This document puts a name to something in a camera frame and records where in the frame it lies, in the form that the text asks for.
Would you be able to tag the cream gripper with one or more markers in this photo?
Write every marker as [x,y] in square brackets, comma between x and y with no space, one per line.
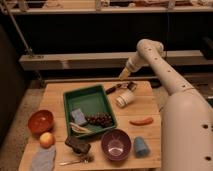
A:
[124,74]

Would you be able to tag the black handled brush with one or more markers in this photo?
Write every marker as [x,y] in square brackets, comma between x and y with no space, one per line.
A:
[128,85]

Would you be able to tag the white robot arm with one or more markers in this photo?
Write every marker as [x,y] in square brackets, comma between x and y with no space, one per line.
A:
[187,118]

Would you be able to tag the purple bowl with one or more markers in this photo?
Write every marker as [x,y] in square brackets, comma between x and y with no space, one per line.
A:
[116,144]

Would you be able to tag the red bowl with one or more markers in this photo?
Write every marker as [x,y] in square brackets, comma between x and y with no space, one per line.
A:
[40,122]

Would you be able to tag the white plastic bottle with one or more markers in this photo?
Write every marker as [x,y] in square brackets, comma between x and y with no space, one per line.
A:
[125,98]

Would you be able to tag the metal shelf beam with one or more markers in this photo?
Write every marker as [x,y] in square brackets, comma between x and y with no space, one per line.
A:
[104,60]

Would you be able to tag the green plastic tray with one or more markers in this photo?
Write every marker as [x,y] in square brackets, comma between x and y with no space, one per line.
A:
[91,100]

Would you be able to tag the bunch of dark grapes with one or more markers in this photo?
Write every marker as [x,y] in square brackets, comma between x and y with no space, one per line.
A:
[102,120]

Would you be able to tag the orange carrot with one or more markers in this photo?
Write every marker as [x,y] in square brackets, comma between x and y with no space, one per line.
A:
[145,121]

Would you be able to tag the wooden board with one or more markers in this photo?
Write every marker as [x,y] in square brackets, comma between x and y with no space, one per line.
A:
[139,118]

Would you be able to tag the blue sponge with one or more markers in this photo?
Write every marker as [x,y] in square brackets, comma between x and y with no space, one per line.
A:
[78,117]

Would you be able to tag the banana peel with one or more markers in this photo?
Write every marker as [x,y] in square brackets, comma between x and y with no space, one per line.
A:
[78,129]

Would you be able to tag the blue cup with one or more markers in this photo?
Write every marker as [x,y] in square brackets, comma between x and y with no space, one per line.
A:
[141,149]

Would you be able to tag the dark brown sponge block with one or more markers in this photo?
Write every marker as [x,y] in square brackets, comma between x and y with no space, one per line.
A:
[79,146]

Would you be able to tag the metal fork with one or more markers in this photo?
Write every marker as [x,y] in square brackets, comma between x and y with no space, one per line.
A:
[82,159]

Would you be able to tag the peach apple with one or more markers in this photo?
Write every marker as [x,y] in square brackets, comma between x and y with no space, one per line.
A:
[46,140]

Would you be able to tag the grey blue cloth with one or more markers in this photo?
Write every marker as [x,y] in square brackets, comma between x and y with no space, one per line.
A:
[44,159]

